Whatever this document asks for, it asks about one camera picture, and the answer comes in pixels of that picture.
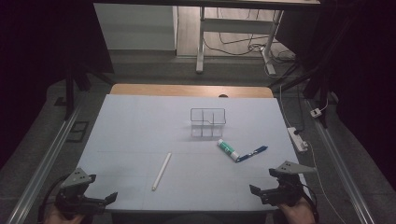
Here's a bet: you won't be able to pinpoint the black floor socket frame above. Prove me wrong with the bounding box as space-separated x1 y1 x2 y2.
65 120 91 144

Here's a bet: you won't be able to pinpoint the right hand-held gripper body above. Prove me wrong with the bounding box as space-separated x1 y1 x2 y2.
261 161 318 207

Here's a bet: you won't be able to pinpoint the white and green glue stick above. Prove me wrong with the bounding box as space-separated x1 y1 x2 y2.
217 138 240 162

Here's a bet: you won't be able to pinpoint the thin white cable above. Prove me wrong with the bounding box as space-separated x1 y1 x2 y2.
305 140 347 224

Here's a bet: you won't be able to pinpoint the white power strip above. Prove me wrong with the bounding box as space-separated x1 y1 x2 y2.
286 126 309 154

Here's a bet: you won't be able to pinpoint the black stand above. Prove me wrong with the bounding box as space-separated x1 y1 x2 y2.
64 63 116 121
269 18 353 129

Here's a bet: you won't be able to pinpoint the white desk frame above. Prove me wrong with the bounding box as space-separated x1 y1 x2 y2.
195 6 285 77

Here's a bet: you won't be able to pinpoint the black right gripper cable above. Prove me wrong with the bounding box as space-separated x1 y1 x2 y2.
299 182 320 224

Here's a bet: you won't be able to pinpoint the clear plastic desk organizer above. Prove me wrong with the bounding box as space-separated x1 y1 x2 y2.
190 107 227 139

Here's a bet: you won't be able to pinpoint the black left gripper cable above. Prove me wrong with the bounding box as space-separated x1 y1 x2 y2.
37 175 71 224

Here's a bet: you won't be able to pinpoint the pale blue table mat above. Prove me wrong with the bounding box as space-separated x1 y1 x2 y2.
77 93 307 213

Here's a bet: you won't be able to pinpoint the white pen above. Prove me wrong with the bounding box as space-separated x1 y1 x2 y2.
151 151 173 192

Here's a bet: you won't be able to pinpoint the aluminium floor rail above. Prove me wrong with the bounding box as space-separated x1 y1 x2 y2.
6 102 83 224
306 99 376 224

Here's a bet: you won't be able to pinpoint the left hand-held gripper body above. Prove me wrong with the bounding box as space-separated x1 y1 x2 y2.
55 167 108 217

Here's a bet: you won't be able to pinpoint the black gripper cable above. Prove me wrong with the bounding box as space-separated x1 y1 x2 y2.
37 175 71 224
299 182 320 224

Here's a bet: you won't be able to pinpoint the blue pen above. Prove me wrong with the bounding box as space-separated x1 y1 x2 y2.
235 145 269 163

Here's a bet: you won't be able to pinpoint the person's left hand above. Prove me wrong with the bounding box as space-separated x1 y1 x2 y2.
43 203 92 224

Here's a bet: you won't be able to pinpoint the person's right hand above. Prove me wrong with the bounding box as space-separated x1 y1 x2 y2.
278 197 317 224

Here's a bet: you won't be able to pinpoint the black floor cables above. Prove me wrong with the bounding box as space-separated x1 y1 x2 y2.
202 7 297 78

